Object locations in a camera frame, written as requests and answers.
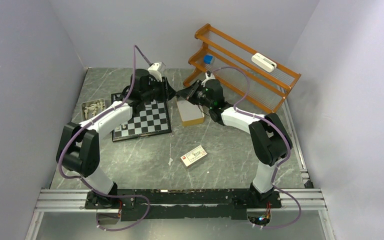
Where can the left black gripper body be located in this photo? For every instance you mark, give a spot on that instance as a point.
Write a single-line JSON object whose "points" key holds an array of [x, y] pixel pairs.
{"points": [[158, 90]]}

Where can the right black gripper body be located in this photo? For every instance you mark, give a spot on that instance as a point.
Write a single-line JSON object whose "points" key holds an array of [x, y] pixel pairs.
{"points": [[200, 97]]}

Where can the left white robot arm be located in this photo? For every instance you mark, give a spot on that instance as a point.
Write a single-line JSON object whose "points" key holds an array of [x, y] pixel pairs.
{"points": [[78, 153]]}

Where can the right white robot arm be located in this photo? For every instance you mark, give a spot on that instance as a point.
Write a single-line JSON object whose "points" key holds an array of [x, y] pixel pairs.
{"points": [[271, 143]]}

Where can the tin box black pieces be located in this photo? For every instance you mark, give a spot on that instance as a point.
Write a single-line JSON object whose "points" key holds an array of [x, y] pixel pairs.
{"points": [[190, 114]]}

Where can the tin box white pieces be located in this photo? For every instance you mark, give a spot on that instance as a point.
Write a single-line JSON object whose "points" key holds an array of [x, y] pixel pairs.
{"points": [[90, 109]]}

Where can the black white chessboard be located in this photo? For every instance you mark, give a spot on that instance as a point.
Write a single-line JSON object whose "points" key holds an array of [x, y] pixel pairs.
{"points": [[152, 120]]}

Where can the blue block on rack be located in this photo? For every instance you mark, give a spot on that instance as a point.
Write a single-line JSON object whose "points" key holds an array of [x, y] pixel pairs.
{"points": [[208, 59]]}

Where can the orange wooden rack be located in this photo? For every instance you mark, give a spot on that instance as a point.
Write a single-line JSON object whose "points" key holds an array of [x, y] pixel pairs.
{"points": [[234, 68]]}

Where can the white red card box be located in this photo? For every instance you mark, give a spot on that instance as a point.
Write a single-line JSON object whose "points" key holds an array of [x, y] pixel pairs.
{"points": [[193, 156]]}

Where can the white device on rack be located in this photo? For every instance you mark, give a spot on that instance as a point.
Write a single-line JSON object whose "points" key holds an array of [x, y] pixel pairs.
{"points": [[264, 62]]}

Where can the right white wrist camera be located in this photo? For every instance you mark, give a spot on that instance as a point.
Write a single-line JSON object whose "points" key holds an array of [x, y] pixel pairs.
{"points": [[208, 76]]}

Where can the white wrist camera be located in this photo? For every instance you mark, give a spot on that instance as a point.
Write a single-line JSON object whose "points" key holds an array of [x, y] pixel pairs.
{"points": [[208, 76], [156, 69]]}

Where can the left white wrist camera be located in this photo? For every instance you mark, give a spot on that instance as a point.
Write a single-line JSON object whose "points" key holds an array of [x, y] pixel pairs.
{"points": [[156, 69]]}

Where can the black mounting base plate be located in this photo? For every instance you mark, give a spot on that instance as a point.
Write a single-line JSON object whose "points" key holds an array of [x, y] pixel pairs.
{"points": [[232, 203]]}

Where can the aluminium rail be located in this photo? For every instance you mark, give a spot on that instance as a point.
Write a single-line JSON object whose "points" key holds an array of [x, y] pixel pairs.
{"points": [[73, 200]]}

